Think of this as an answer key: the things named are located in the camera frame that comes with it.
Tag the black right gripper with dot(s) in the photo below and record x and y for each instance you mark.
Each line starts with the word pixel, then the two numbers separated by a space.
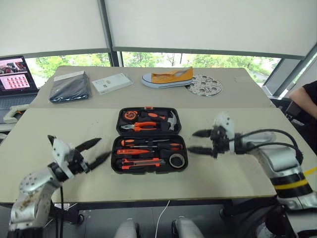
pixel 220 142

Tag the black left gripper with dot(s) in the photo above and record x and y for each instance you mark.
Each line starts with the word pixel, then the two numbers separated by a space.
pixel 76 163

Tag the orange test pen screwdriver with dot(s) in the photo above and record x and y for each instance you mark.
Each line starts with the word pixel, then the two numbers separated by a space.
pixel 128 151

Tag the black electrical tape roll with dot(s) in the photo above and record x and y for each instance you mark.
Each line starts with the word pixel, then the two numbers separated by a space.
pixel 171 160

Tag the orange black utility knife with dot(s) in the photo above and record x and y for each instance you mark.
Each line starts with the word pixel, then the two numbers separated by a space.
pixel 142 163

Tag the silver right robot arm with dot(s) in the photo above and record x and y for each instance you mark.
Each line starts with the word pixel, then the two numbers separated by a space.
pixel 280 158

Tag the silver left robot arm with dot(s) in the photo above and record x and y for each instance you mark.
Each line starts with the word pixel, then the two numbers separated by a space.
pixel 34 188

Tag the black tool case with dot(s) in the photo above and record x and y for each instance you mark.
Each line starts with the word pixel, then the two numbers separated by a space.
pixel 148 171

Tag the orange black tape measure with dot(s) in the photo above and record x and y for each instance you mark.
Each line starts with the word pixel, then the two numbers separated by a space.
pixel 130 115

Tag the perforated round metal plate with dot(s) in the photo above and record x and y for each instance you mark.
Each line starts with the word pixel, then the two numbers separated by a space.
pixel 208 88

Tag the claw hammer orange black grip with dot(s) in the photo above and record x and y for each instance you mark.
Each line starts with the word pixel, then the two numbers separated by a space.
pixel 154 116

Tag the dark folded cloth package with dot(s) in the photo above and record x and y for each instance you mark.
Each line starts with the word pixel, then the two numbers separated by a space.
pixel 69 86

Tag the white flat product box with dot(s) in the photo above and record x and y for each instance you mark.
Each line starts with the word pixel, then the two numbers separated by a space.
pixel 111 83

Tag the yellow canvas shoe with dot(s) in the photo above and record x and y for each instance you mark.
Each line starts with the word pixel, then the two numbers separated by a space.
pixel 168 78

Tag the grey rounded robot shape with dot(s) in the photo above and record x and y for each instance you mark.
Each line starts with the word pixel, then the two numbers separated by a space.
pixel 185 228
pixel 126 229

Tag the black office chair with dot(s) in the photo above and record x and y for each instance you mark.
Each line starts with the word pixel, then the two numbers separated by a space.
pixel 293 109

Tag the grey open window sash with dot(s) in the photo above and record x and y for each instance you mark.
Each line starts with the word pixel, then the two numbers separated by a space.
pixel 280 74

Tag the open laptop computer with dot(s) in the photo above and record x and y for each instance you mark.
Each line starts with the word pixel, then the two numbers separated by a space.
pixel 15 77

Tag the bystander black shirt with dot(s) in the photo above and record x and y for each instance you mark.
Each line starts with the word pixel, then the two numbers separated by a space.
pixel 311 99

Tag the white roller blind wide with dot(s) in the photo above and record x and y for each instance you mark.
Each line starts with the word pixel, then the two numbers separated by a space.
pixel 210 24

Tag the white roller blind narrow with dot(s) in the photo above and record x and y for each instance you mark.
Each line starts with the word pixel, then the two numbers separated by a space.
pixel 49 24

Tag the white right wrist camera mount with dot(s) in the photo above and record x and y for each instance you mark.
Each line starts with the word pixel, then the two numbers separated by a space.
pixel 226 122

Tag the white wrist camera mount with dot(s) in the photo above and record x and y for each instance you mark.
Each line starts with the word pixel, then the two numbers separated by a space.
pixel 226 122
pixel 59 151

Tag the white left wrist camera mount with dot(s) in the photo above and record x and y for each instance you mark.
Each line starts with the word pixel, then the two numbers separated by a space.
pixel 59 151

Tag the black table frame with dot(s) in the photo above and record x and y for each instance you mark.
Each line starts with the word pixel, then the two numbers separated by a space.
pixel 71 210

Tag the dark window post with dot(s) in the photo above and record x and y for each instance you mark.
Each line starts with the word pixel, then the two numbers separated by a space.
pixel 114 37

